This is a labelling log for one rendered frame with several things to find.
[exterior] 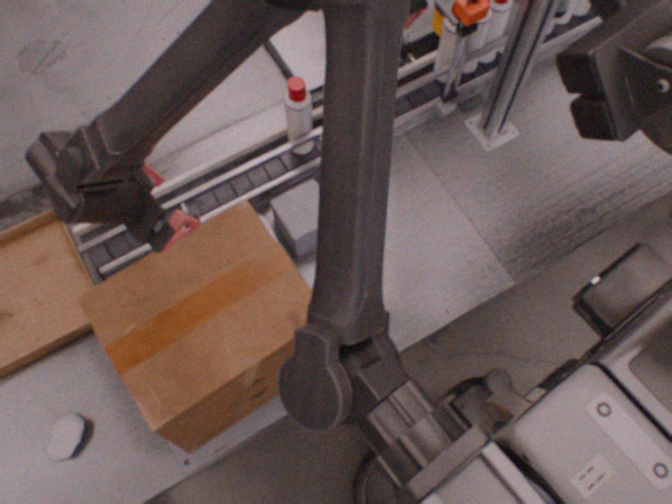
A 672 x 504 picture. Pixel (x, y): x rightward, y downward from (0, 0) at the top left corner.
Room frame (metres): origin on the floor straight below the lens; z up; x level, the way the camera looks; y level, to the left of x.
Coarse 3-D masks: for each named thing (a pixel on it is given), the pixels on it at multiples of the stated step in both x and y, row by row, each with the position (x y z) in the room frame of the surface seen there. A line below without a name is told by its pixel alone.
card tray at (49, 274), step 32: (32, 224) 0.58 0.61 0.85; (64, 224) 0.59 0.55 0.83; (0, 256) 0.52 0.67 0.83; (32, 256) 0.52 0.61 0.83; (64, 256) 0.52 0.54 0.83; (0, 288) 0.45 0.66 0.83; (32, 288) 0.45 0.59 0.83; (64, 288) 0.45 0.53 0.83; (0, 320) 0.39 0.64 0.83; (32, 320) 0.39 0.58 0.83; (64, 320) 0.39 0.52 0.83; (0, 352) 0.33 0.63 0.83; (32, 352) 0.32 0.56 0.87
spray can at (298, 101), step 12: (288, 84) 0.76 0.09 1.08; (300, 84) 0.76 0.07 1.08; (288, 96) 0.76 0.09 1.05; (300, 96) 0.74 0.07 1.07; (288, 108) 0.74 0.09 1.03; (300, 108) 0.74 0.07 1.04; (288, 120) 0.74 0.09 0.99; (300, 120) 0.73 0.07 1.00; (312, 120) 0.76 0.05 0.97; (288, 132) 0.75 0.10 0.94; (300, 132) 0.73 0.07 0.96; (312, 144) 0.75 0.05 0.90
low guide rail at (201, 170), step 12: (420, 60) 0.95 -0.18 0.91; (432, 60) 0.96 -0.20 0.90; (408, 72) 0.93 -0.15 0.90; (276, 132) 0.77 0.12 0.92; (252, 144) 0.74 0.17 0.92; (264, 144) 0.75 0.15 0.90; (228, 156) 0.71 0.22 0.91; (240, 156) 0.72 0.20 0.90; (204, 168) 0.68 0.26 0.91; (216, 168) 0.69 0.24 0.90; (180, 180) 0.65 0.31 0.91; (156, 192) 0.63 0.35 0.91; (84, 228) 0.55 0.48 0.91
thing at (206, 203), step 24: (576, 24) 1.08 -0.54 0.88; (480, 72) 0.95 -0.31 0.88; (408, 96) 0.88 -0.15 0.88; (432, 96) 0.88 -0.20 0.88; (264, 168) 0.70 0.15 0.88; (288, 168) 0.70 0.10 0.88; (216, 192) 0.65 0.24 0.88; (240, 192) 0.65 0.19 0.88; (168, 216) 0.59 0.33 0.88; (120, 240) 0.54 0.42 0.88; (96, 264) 0.49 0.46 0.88
